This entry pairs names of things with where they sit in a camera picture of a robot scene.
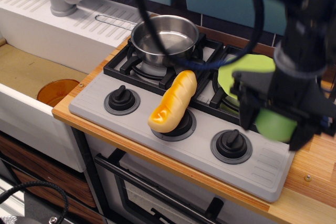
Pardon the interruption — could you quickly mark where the toy bread baguette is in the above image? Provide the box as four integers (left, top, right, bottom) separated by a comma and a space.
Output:
148, 70, 197, 133

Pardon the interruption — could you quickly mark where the black oven door handle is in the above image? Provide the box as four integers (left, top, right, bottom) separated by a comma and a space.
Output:
94, 152, 224, 223

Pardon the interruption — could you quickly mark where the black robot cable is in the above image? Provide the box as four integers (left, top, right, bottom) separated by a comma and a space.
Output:
125, 0, 265, 71

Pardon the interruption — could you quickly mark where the black right burner grate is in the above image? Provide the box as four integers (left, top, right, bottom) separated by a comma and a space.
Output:
190, 45, 241, 127

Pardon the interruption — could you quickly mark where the black middle stove knob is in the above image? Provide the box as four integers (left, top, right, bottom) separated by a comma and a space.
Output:
151, 109, 197, 142

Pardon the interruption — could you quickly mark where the black braided cable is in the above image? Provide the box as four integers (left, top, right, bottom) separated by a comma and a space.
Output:
0, 180, 69, 224

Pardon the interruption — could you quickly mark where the black left burner grate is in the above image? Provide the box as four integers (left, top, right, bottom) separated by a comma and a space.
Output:
103, 33, 223, 95

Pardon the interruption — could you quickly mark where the black stove knob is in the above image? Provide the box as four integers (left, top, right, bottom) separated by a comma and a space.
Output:
103, 85, 140, 116
211, 130, 253, 165
151, 109, 197, 142

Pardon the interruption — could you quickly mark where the light green plate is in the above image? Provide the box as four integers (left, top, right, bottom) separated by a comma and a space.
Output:
217, 54, 277, 106

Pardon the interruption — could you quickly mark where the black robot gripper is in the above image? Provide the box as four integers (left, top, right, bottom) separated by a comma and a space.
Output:
230, 70, 335, 151

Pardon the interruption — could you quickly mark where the black right stove knob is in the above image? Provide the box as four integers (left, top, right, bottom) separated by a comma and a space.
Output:
211, 130, 253, 165

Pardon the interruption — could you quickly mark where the black left stove knob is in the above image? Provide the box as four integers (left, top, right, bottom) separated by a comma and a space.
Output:
103, 85, 140, 116

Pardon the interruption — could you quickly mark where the oven door with window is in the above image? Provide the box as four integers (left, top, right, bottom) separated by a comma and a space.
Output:
90, 146, 271, 223

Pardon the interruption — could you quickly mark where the green toy pear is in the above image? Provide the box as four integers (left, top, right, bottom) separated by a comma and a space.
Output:
255, 109, 297, 143

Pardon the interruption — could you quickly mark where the grey toy stove top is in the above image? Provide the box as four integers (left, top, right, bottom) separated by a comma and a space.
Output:
69, 71, 294, 202

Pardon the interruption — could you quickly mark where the black burner grate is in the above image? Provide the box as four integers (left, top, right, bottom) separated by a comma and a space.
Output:
190, 45, 241, 127
103, 33, 223, 95

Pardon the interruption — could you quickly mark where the wooden drawer front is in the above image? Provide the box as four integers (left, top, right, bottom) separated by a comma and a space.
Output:
1, 134, 97, 209

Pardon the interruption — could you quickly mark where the white toy sink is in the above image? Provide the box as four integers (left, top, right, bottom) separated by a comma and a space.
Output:
1, 0, 140, 172

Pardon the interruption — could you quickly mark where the stainless steel pot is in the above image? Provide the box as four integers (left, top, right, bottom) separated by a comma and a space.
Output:
95, 14, 199, 67

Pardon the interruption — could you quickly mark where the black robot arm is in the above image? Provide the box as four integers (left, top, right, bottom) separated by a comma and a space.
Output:
231, 0, 335, 151

